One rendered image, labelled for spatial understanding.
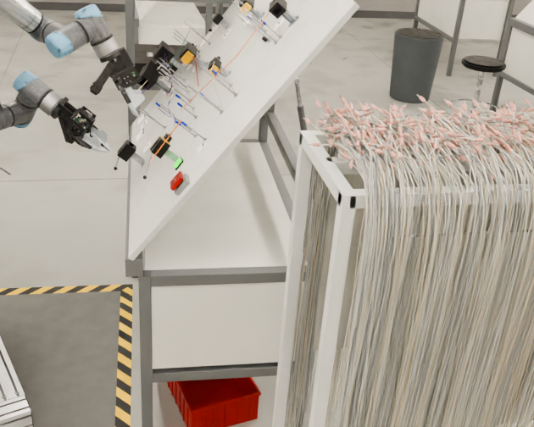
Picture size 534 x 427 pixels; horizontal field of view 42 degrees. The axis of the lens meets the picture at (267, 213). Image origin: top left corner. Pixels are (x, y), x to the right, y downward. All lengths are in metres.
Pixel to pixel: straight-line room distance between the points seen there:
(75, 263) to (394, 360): 2.51
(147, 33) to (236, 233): 3.17
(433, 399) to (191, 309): 0.94
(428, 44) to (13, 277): 4.28
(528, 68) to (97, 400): 4.68
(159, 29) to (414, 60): 2.44
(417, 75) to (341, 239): 5.33
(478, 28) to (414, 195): 6.56
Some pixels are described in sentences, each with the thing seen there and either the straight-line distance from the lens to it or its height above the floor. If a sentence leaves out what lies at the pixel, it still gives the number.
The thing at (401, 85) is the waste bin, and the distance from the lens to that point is 6.73.
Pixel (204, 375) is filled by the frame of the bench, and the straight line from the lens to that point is 2.50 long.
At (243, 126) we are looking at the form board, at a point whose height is 1.30.
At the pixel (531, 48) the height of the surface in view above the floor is 0.70.
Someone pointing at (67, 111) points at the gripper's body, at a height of 1.25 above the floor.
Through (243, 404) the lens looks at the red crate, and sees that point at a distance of 2.81.
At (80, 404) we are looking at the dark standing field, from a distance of 2.98.
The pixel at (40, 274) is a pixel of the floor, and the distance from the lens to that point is 3.79.
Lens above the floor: 2.02
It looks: 28 degrees down
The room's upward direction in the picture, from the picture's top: 4 degrees clockwise
